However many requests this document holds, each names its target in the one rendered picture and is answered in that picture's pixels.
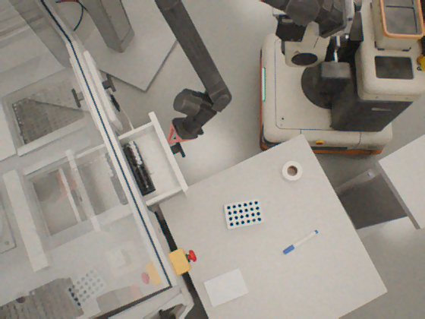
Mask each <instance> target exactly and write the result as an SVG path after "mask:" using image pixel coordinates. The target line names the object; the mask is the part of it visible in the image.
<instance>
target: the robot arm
mask: <svg viewBox="0 0 425 319"><path fill-rule="evenodd" d="M257 1H261V2H263V3H266V4H267V5H269V6H271V7H274V8H276V9H278V10H280V11H283V12H284V13H286V14H287V15H288V16H289V18H290V19H292V20H293V21H294V23H295V24H296V25H298V26H300V25H301V26H305V25H307V24H309V23H311V22H316V23H318V26H319V35H320V37H321V38H323V39H326V38H327V37H329V36H331V35H334V34H336V33H337V32H339V31H341V30H343V29H345V28H346V27H347V25H348V23H347V17H346V8H345V0H257ZM154 2H155V3H156V6H157V7H158V9H159V10H160V11H161V14H162V16H163V17H164V18H165V20H166V21H167V24H168V26H169V27H170V28H171V30H172V32H173V34H174V36H175V37H176V39H177V41H178V43H179V45H180V46H181V48H182V49H183V50H184V53H185V55H186V56H187V58H188V60H189V61H190V63H191V64H192V67H193V68H194V70H195V71H196V73H197V74H198V76H199V79H200V80H201V82H202V84H203V86H204V87H205V88H206V91H205V92H204V93H201V92H200V91H198V92H197V91H194V90H191V89H188V88H184V89H183V90H182V92H180V93H179V94H178V95H177V96H176V97H175V101H174V103H173V107H174V110H175V111H178V112H181V113H183V114H185V115H187V117H186V118H173V119H172V123H171V124H170V129H169V133H168V137H167V143H168V144H173V143H175V142H183V141H193V140H196V139H197V138H198V135H201V136H202V135H203V134H204V131H203V129H202V127H203V126H204V125H205V124H206V123H207V122H208V121H209V120H210V119H212V118H213V117H214V116H215V115H216V114H217V111H218V112H222V110H223V109H225V108H226V106H227V105H228V104H229V103H230V102H231V99H232V95H231V94H230V90H229V88H228V87H227V85H226V84H225V82H224V81H223V79H222V76H221V74H220V73H219V71H218V69H217V67H216V66H215V64H214V61H213V59H212V57H211V55H210V54H209V53H208V51H207V48H206V46H205V44H204V42H203V41H202V38H201V37H200V35H199V33H198V31H197V29H196V27H195V26H194V22H193V21H192V20H191V19H190V16H189V15H188V13H187V10H186V8H185V6H184V5H183V4H182V2H181V0H154ZM174 132H175V134H176V136H175V137H176V139H174V140H173V141H171V137H172V135H173V133H174Z"/></svg>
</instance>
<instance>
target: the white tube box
mask: <svg viewBox="0 0 425 319"><path fill-rule="evenodd" d="M224 210H225V217H226V221H227V225H228V230H230V229H237V228H241V227H245V226H252V225H259V224H264V218H263V212H262V209H261V202H260V198H257V199H253V200H248V201H242V202H237V203H233V204H224Z"/></svg>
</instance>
